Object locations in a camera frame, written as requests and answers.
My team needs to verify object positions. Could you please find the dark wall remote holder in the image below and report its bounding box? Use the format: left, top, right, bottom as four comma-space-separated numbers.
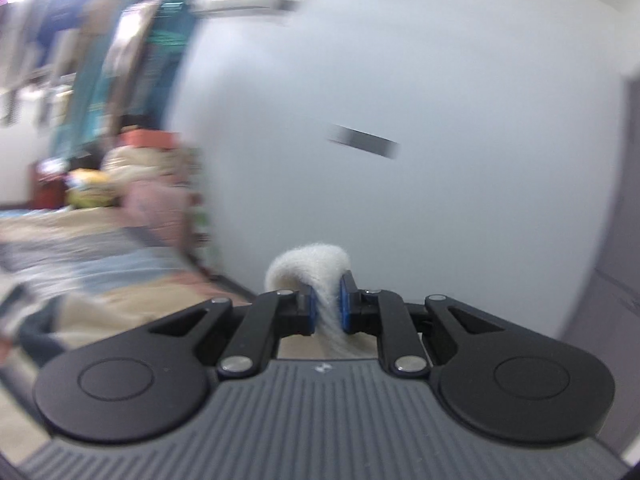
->
326, 124, 402, 162

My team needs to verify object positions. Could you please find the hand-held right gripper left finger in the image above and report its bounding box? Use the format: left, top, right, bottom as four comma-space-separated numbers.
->
147, 285, 317, 380

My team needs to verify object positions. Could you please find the white and grey fleece garment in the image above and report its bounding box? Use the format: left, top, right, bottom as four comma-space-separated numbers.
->
264, 242, 382, 361

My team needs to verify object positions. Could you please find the pile of folded bedding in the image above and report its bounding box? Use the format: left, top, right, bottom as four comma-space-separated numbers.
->
65, 144, 203, 243

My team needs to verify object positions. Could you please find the orange box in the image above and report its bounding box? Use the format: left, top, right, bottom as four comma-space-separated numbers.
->
119, 129, 182, 152

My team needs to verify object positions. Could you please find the patchwork blanket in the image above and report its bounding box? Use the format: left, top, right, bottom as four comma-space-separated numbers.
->
0, 204, 253, 401

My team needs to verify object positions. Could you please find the teal covered clothes rack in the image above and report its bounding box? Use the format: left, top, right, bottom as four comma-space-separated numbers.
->
47, 0, 203, 163

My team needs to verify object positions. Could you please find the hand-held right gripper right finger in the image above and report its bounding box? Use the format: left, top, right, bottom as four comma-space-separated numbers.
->
338, 270, 506, 378

